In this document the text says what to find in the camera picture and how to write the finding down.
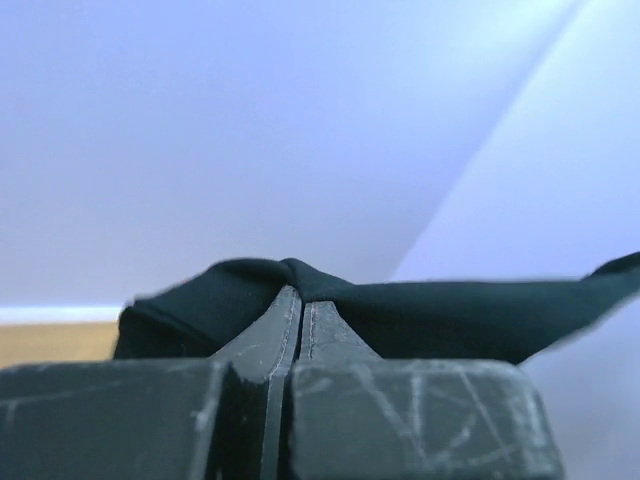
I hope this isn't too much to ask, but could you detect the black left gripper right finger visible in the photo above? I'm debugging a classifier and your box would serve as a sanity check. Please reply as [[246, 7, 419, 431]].
[[290, 302, 564, 480]]

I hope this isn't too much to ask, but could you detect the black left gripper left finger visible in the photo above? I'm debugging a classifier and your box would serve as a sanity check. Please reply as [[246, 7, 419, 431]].
[[1, 287, 301, 480]]

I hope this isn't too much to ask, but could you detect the black t shirt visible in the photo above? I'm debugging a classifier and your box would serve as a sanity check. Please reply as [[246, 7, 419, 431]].
[[114, 254, 639, 364]]

